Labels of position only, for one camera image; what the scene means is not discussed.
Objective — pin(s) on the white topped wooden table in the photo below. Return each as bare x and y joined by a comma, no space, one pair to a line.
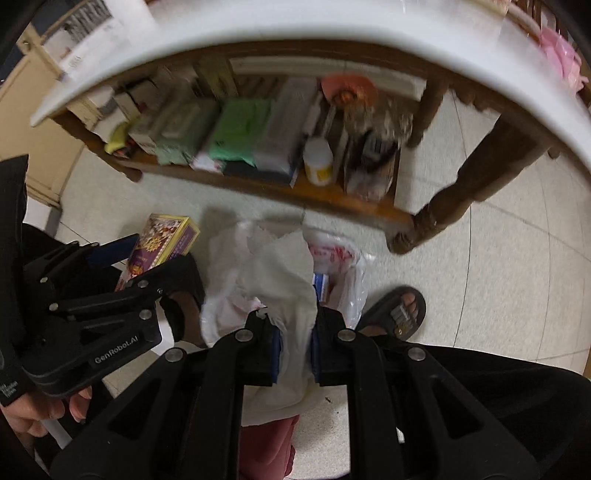
485,175

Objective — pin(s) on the pink orange lid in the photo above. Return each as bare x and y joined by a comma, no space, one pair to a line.
346,87

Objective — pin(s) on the white bottle yellow label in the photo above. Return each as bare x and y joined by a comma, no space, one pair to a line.
317,161

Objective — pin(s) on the yellow curved item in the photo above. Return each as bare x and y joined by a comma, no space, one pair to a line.
115,138

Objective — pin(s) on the gold red patterned box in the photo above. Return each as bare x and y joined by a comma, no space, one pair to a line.
161,235

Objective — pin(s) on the person's left hand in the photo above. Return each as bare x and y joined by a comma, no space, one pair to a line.
41,415

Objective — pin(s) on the yellow framed balcony door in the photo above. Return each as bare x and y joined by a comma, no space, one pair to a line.
41,138

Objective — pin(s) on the pale green pack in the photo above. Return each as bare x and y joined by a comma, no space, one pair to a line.
180,124

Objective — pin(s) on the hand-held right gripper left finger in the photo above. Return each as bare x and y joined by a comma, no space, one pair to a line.
275,360

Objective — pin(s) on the clear grey pack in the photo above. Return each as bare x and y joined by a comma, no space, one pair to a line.
286,124

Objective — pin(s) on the bright green wipes pack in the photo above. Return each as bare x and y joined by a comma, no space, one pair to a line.
235,134

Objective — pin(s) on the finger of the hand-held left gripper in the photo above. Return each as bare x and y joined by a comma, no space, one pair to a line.
113,249
138,295

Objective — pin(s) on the brown clear packet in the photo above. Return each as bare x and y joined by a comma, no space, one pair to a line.
369,180

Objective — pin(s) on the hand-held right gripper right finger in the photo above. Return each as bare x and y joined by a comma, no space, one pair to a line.
315,357

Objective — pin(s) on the white red-print plastic bag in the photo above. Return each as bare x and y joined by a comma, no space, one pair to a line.
341,258

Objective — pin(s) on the long white box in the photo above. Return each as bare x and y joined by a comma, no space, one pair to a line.
92,37

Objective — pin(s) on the white tissue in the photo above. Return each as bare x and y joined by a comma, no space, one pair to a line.
281,286

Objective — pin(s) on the pink plastic bag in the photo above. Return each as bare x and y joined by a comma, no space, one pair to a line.
558,55

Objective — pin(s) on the dark red cloth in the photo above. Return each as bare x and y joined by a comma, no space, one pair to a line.
268,447

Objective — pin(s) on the small white box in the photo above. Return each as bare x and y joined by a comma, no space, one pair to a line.
129,101

